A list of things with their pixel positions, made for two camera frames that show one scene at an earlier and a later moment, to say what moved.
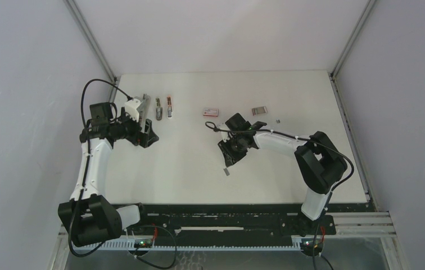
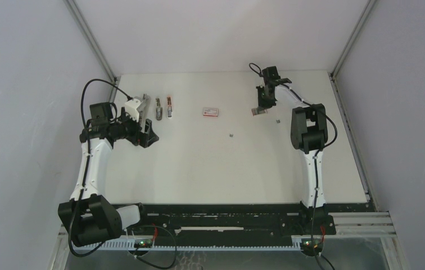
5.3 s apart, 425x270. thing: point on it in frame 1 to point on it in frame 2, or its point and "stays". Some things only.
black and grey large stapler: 144,107 stays
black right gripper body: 232,143 to 265,101
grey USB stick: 159,110 stays
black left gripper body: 131,132 stays
